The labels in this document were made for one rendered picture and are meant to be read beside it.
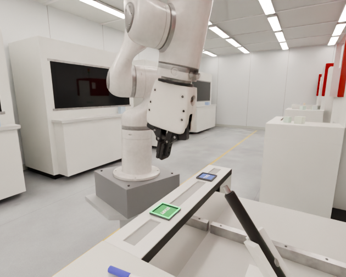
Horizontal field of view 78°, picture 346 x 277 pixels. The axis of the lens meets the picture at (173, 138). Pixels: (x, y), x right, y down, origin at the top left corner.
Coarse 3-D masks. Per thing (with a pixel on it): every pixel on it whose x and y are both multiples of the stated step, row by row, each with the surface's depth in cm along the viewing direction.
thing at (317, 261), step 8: (216, 224) 66; (216, 232) 65; (224, 232) 64; (232, 232) 62; (240, 232) 62; (232, 240) 63; (240, 240) 62; (272, 240) 59; (280, 248) 56; (288, 248) 55; (296, 248) 55; (288, 256) 55; (296, 256) 54; (304, 256) 53; (312, 256) 53; (320, 256) 53; (304, 264) 54; (312, 264) 53; (320, 264) 52; (328, 264) 51; (336, 264) 50; (344, 264) 50; (328, 272) 51; (336, 272) 50; (344, 272) 50
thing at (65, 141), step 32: (32, 64) 296; (64, 64) 313; (96, 64) 360; (32, 96) 310; (64, 96) 318; (96, 96) 366; (32, 128) 325; (64, 128) 300; (96, 128) 346; (32, 160) 342; (64, 160) 310; (96, 160) 353
